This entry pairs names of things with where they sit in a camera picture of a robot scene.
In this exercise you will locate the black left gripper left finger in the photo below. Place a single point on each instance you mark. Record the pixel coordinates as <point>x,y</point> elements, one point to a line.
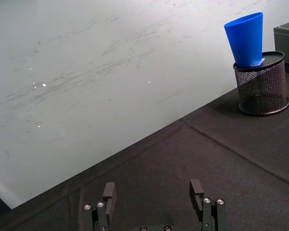
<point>108,202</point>

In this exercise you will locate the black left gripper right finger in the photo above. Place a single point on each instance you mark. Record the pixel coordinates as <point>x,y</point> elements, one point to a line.
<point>202,204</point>

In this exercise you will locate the black table cloth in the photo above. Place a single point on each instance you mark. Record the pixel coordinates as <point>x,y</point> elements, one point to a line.
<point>173,173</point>

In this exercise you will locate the blue plastic cup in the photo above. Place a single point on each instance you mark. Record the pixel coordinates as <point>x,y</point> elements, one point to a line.
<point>246,41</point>

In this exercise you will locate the black box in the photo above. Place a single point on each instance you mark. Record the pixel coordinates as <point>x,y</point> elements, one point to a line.
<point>287,42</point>

